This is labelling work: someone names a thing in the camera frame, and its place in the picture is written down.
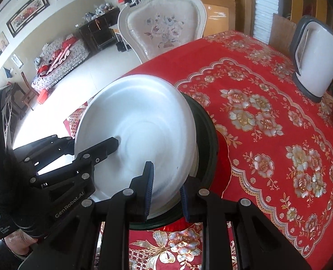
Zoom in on dark wooden cabinet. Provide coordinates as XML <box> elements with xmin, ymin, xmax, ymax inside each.
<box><xmin>79</xmin><ymin>7</ymin><xmax>120</xmax><ymax>55</ymax></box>

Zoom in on red floral printed tablecloth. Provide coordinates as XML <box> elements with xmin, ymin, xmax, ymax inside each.
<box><xmin>64</xmin><ymin>31</ymin><xmax>333</xmax><ymax>270</ymax></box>

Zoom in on person's left hand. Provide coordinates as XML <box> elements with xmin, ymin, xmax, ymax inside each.
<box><xmin>5</xmin><ymin>230</ymin><xmax>39</xmax><ymax>256</ymax></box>

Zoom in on floral covered sofa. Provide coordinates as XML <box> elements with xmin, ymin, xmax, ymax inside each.
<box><xmin>31</xmin><ymin>38</ymin><xmax>88</xmax><ymax>92</ymax></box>

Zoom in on white ornate floral chair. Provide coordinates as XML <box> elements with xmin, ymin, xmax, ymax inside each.
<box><xmin>117</xmin><ymin>0</ymin><xmax>207</xmax><ymax>62</ymax></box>

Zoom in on red oval glass plate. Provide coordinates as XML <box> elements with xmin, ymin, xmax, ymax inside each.
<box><xmin>158</xmin><ymin>138</ymin><xmax>233</xmax><ymax>232</ymax></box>

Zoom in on white disposable bowl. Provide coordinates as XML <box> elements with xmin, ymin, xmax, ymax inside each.
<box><xmin>148</xmin><ymin>146</ymin><xmax>199</xmax><ymax>214</ymax></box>

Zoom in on white electric kettle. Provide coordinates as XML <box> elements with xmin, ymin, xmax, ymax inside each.
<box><xmin>289</xmin><ymin>15</ymin><xmax>333</xmax><ymax>103</ymax></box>

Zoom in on white round plate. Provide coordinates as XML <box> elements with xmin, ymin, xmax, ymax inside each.
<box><xmin>74</xmin><ymin>74</ymin><xmax>197</xmax><ymax>203</ymax></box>

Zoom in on wooden chair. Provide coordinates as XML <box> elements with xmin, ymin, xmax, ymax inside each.
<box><xmin>10</xmin><ymin>72</ymin><xmax>39</xmax><ymax>111</ymax></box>

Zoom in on white porcelain ornaments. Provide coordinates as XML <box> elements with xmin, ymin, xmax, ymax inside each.
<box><xmin>83</xmin><ymin>2</ymin><xmax>113</xmax><ymax>23</ymax></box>

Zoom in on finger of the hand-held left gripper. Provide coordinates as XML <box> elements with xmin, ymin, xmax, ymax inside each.
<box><xmin>13</xmin><ymin>135</ymin><xmax>75</xmax><ymax>173</ymax></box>
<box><xmin>29</xmin><ymin>137</ymin><xmax>119</xmax><ymax>189</ymax></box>

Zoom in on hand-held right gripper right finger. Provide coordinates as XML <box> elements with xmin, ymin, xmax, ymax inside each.
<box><xmin>180</xmin><ymin>177</ymin><xmax>313</xmax><ymax>270</ymax></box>

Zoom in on brown cardboard sheet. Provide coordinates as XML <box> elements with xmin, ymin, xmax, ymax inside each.
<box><xmin>268</xmin><ymin>13</ymin><xmax>299</xmax><ymax>52</ymax></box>

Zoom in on small wall sign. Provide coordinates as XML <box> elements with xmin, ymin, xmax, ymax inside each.
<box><xmin>11</xmin><ymin>54</ymin><xmax>24</xmax><ymax>68</ymax></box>

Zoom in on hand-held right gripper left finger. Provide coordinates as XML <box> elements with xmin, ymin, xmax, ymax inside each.
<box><xmin>22</xmin><ymin>162</ymin><xmax>155</xmax><ymax>270</ymax></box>

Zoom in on white louvred door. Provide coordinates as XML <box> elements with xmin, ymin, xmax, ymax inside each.
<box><xmin>252</xmin><ymin>0</ymin><xmax>282</xmax><ymax>44</ymax></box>

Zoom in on framed flower painting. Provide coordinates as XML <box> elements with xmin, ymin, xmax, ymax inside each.
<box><xmin>6</xmin><ymin>0</ymin><xmax>49</xmax><ymax>38</ymax></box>

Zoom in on red cloth pile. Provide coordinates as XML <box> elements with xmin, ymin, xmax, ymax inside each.
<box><xmin>38</xmin><ymin>38</ymin><xmax>78</xmax><ymax>76</ymax></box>

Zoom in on dark green plastic plate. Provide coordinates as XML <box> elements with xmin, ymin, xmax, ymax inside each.
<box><xmin>128</xmin><ymin>92</ymin><xmax>219</xmax><ymax>230</ymax></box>

